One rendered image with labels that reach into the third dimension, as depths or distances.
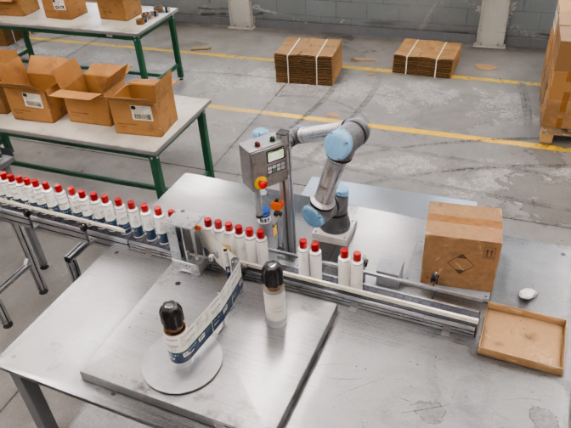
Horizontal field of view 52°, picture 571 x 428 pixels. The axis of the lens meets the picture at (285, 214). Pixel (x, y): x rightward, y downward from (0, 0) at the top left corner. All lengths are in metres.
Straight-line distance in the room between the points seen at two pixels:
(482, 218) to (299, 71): 4.19
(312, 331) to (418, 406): 0.49
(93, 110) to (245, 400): 2.67
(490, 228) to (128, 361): 1.53
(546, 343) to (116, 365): 1.65
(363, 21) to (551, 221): 4.12
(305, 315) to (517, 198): 2.71
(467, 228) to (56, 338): 1.76
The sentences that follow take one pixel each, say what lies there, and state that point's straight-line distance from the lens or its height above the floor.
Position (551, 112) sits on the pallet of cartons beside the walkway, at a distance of 5.48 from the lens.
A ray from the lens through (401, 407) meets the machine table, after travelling 2.23.
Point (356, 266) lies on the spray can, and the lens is 2.42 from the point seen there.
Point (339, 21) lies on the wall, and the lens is 7.91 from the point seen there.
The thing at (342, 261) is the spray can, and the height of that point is 1.04.
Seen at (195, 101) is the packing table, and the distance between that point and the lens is 4.46.
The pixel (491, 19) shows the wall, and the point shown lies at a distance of 7.53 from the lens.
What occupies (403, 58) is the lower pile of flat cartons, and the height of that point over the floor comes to 0.18.
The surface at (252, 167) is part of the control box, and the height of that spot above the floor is 1.41.
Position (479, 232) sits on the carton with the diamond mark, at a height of 1.12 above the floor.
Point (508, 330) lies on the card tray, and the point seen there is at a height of 0.83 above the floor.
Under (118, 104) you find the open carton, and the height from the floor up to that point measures 1.00.
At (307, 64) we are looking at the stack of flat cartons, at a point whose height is 0.22.
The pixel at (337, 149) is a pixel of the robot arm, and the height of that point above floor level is 1.44.
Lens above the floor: 2.63
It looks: 36 degrees down
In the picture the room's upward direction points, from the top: 4 degrees counter-clockwise
